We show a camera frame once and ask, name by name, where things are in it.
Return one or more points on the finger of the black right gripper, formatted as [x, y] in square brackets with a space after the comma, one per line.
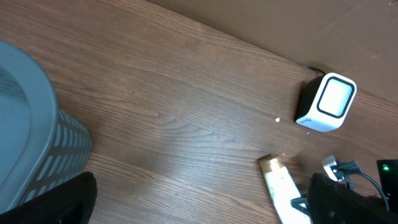
[301, 204]

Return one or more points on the grey plastic mesh basket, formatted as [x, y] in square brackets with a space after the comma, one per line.
[42, 146]

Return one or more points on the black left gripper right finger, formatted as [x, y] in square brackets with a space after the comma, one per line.
[331, 202]

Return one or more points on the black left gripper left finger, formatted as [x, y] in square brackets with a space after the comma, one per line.
[72, 202]

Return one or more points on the white tube with gold cap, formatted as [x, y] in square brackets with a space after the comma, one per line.
[282, 190]

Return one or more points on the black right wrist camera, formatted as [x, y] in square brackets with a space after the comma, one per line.
[339, 171]

